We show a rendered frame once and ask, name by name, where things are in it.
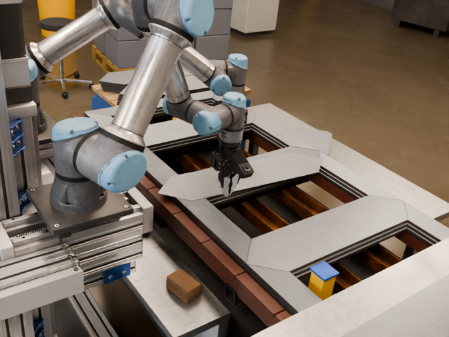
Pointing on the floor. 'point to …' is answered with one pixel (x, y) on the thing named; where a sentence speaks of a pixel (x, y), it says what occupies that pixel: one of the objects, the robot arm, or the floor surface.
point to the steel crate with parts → (423, 15)
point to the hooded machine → (254, 17)
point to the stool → (52, 24)
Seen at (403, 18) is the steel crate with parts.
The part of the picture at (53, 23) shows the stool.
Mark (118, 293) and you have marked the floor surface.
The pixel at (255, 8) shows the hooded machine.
